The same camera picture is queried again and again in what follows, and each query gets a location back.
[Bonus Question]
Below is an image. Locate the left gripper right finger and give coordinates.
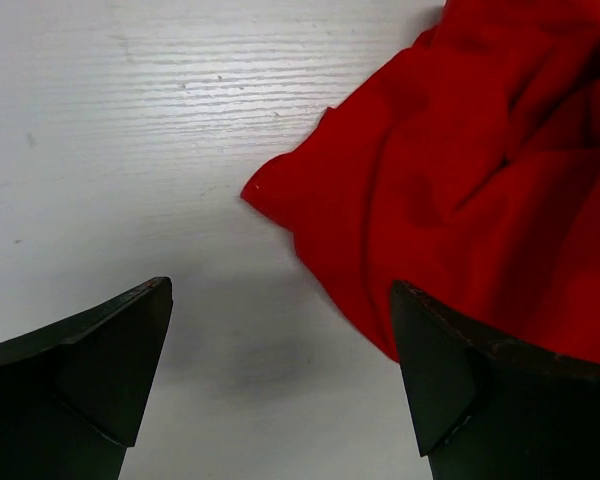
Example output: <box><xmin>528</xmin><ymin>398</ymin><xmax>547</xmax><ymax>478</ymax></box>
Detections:
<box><xmin>390</xmin><ymin>281</ymin><xmax>600</xmax><ymax>479</ymax></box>

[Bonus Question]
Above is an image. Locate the red t-shirt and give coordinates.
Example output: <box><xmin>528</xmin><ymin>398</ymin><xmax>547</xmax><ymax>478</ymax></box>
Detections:
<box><xmin>241</xmin><ymin>1</ymin><xmax>600</xmax><ymax>363</ymax></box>

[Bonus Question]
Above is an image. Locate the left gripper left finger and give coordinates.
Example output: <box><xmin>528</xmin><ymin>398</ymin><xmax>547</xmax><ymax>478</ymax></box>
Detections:
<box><xmin>0</xmin><ymin>277</ymin><xmax>173</xmax><ymax>480</ymax></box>

